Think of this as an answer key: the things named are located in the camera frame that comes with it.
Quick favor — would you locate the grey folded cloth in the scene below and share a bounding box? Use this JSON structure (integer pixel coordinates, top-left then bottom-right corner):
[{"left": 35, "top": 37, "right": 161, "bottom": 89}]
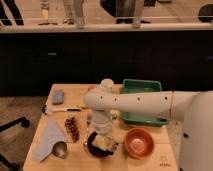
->
[{"left": 32, "top": 119, "right": 67, "bottom": 162}]

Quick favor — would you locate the brown chocolate snack bar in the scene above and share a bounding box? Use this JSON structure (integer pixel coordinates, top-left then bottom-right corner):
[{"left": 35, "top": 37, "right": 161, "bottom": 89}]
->
[{"left": 65, "top": 117, "right": 80, "bottom": 142}]

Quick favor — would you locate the orange bowl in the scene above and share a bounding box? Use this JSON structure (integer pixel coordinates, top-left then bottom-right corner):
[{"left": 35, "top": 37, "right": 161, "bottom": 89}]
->
[{"left": 124, "top": 128, "right": 154, "bottom": 159}]

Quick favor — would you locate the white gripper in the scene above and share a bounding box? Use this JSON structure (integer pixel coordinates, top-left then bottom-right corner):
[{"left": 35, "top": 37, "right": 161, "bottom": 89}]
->
[{"left": 92, "top": 123, "right": 116, "bottom": 149}]

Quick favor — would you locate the metal measuring cup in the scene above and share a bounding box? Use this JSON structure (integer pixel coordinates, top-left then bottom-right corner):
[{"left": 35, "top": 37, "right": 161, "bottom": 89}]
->
[{"left": 52, "top": 141, "right": 68, "bottom": 158}]

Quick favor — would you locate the yellow green small object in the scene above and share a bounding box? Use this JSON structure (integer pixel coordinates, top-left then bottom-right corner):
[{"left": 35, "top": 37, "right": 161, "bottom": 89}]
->
[{"left": 110, "top": 111, "right": 119, "bottom": 120}]

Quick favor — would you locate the green plastic tray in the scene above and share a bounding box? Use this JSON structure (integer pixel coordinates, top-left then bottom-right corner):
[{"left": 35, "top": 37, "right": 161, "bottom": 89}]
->
[{"left": 121, "top": 79, "right": 169, "bottom": 127}]

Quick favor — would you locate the dark low partition wall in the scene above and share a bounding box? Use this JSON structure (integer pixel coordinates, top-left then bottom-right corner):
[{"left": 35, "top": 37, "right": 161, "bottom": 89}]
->
[{"left": 0, "top": 31, "right": 213, "bottom": 96}]

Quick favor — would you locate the black office chair base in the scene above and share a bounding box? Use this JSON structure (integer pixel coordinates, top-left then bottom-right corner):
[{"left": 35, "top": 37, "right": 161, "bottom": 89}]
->
[{"left": 0, "top": 117, "right": 30, "bottom": 171}]

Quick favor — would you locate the dark purple bowl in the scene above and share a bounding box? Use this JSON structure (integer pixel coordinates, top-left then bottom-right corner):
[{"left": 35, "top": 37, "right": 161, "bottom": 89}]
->
[{"left": 87, "top": 132, "right": 114, "bottom": 158}]

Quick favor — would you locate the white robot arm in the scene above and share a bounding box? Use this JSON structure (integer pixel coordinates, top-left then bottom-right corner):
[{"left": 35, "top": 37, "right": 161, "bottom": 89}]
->
[{"left": 84, "top": 79, "right": 213, "bottom": 171}]

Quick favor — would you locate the white handled brush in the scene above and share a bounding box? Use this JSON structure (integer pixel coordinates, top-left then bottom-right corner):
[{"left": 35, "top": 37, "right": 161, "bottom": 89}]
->
[{"left": 42, "top": 105, "right": 81, "bottom": 115}]

